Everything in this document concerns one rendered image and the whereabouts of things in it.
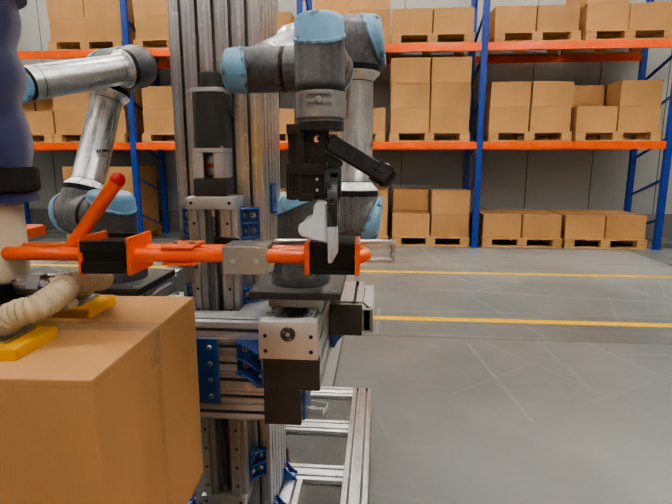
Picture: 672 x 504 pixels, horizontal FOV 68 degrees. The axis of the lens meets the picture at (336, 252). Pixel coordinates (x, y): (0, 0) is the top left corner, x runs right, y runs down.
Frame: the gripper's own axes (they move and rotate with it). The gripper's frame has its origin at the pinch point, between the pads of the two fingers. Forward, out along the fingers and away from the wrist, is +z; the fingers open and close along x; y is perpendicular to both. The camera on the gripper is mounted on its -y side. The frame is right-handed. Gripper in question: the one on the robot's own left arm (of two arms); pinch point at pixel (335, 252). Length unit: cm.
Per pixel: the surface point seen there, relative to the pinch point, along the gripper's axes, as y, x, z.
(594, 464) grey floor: -110, -130, 120
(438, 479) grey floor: -38, -117, 119
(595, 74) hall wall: -409, -815, -162
